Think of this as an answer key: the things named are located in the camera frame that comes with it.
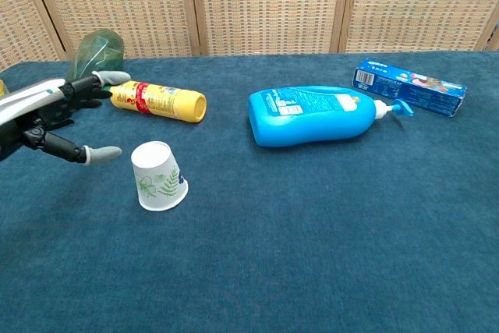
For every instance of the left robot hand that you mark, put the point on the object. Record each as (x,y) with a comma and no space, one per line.
(35,103)

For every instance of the white paper cup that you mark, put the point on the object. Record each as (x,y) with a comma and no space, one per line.
(156,181)

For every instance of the green plastic spray bottle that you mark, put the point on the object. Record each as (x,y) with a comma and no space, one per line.
(99,50)

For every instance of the yellow bottle with red label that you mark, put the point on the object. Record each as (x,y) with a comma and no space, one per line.
(163,102)

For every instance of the woven folding screen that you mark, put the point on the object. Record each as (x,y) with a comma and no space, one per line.
(265,1)

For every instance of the blue table cloth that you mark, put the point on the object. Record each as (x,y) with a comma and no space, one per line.
(273,239)

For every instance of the blue pump detergent bottle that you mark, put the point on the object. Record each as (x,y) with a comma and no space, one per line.
(312,118)

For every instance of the blue toothpaste box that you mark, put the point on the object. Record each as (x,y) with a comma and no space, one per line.
(413,89)

